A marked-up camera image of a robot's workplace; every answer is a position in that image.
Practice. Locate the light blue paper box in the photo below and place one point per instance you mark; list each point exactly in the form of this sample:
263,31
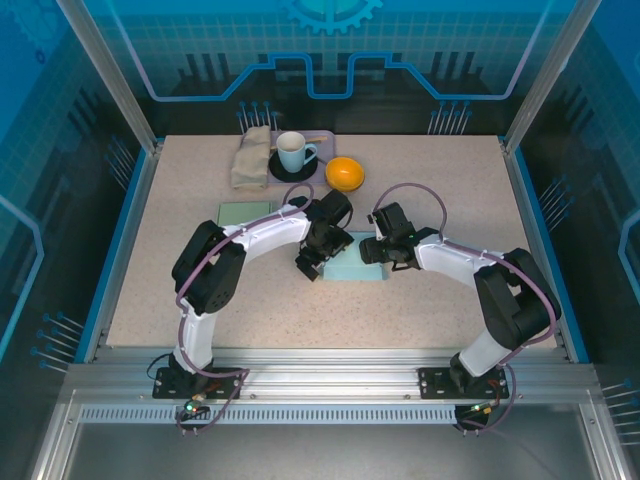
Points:
350,270

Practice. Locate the green paper box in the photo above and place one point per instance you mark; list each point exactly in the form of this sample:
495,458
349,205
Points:
240,212

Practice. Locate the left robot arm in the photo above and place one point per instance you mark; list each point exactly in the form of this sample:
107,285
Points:
270,232

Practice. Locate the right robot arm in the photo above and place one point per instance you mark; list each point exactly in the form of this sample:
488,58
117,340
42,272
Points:
450,255

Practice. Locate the yellow bowl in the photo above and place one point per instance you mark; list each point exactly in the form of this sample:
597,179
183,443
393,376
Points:
344,172

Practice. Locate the black round coaster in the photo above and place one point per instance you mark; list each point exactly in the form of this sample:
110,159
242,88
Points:
295,175

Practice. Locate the lilac tray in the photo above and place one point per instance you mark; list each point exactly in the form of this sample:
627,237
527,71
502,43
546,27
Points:
325,150

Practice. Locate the light blue mug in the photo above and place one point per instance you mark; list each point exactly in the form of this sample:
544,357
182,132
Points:
292,152

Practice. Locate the wooden stick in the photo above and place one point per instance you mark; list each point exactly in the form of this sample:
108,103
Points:
315,137

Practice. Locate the beige folded cloth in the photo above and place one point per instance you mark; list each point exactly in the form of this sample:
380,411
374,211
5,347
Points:
250,160

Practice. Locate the small green-lit connector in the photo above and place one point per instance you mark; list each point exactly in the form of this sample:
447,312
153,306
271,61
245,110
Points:
192,406
482,409

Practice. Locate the aluminium front rail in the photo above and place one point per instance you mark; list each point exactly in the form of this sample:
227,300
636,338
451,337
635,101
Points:
325,370

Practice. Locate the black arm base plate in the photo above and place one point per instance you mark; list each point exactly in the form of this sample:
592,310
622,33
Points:
170,382
435,382

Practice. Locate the aluminium frame post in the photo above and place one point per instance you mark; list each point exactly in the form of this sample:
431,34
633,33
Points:
550,75
110,75

